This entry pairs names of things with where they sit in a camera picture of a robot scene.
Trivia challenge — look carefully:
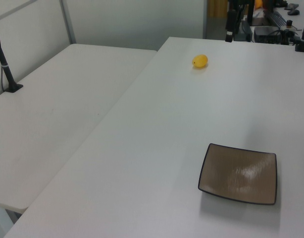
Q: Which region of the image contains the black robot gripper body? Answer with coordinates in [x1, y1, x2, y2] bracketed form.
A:
[227, 0, 248, 11]

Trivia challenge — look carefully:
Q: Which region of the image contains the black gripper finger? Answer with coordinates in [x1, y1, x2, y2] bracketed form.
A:
[225, 9, 234, 43]
[234, 9, 243, 34]

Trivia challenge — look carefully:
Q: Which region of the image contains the brown square ceramic plate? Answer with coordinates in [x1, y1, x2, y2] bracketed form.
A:
[198, 143, 277, 206]

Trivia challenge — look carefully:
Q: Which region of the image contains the dark grey box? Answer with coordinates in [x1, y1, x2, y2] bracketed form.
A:
[233, 20, 252, 42]

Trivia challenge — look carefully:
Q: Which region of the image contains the yellow cabinet panel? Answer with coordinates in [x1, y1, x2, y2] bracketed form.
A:
[207, 0, 228, 18]

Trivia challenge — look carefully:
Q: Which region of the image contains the black electronics box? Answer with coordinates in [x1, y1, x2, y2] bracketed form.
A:
[253, 25, 283, 44]

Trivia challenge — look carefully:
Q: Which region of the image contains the black keyboard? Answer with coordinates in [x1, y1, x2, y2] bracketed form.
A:
[263, 9, 288, 27]

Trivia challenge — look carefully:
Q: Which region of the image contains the white table leg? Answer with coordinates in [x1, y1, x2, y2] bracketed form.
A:
[0, 205, 22, 238]

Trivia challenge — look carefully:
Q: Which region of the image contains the black upright post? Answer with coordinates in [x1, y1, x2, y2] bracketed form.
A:
[247, 0, 255, 25]

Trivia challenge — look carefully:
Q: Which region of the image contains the grey partition frame post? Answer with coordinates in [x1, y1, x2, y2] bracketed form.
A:
[59, 0, 77, 46]

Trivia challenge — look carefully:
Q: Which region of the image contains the black camera stand pole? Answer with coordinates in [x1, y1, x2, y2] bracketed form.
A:
[0, 24, 24, 94]

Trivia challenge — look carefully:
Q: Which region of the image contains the black cable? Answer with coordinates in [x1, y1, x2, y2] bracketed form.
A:
[0, 66, 6, 93]

